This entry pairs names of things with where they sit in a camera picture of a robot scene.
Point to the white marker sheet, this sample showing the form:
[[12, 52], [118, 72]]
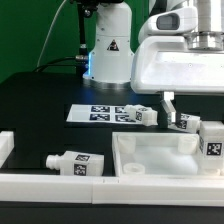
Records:
[[98, 114]]

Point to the white left fence block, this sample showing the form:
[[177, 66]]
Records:
[[6, 145]]

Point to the white square table top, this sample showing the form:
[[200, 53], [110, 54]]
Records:
[[155, 154]]

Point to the white front fence rail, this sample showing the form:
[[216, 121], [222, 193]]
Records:
[[112, 190]]

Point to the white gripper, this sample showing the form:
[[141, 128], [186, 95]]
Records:
[[165, 64]]

